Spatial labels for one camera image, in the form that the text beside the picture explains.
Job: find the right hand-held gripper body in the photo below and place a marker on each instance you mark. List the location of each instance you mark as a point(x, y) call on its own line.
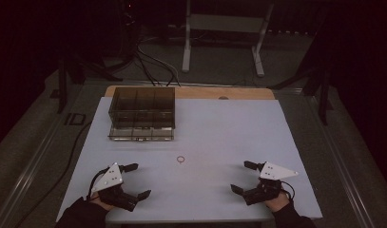
point(276, 172)

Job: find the person's right hand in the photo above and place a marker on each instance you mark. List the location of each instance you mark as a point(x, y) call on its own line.
point(278, 202)

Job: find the white table mat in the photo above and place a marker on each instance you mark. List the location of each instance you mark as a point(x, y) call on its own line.
point(213, 133)

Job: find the person's left hand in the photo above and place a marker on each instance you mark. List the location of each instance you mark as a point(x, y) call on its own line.
point(100, 202)

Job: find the white metal stand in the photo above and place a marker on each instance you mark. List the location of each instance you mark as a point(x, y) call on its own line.
point(187, 57)

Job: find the dark transparent drawer box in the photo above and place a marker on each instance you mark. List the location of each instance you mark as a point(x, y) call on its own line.
point(142, 112)

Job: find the black rectangular floor frame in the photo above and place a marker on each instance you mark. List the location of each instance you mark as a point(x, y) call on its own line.
point(67, 119)

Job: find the wooden table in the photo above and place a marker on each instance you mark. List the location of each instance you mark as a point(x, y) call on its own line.
point(197, 92)

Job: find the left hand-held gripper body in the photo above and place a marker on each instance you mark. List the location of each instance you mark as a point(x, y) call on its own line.
point(110, 179)

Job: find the black tripod stand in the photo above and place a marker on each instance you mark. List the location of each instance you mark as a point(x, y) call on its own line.
point(323, 101)
point(62, 88)

